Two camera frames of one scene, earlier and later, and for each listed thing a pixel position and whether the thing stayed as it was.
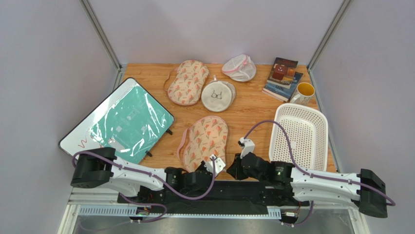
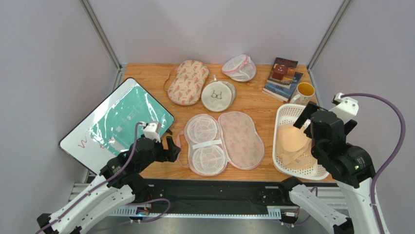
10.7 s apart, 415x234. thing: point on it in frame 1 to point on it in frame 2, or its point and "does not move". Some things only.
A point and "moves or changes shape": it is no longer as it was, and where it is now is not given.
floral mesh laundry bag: x=207 y=136 moves or changes shape
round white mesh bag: x=218 y=96 does not move
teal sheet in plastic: x=133 y=126 does not move
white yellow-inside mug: x=305 y=91 does not move
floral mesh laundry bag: x=183 y=83 does not move
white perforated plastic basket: x=308 y=129 does not move
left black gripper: x=201 y=165 to x=171 y=153
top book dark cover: x=283 y=72 does not move
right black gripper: x=238 y=166 to x=311 y=114
